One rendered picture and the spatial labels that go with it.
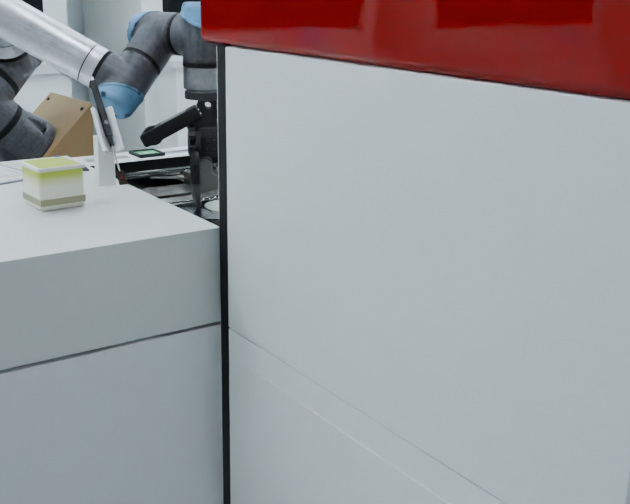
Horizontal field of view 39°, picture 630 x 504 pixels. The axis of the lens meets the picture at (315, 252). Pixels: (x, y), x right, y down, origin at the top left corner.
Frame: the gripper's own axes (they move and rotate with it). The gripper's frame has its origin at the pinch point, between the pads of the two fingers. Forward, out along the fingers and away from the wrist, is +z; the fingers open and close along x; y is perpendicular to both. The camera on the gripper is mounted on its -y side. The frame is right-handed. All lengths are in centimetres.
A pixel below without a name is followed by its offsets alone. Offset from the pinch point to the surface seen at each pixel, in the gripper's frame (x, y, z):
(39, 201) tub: -30.0, -21.4, -6.9
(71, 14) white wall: 398, -95, -17
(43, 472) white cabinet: -53, -18, 25
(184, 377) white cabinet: -41.7, 0.4, 16.8
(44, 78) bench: 273, -86, 7
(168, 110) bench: 317, -32, 28
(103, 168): -12.1, -14.6, -8.3
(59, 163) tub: -26.6, -18.8, -12.0
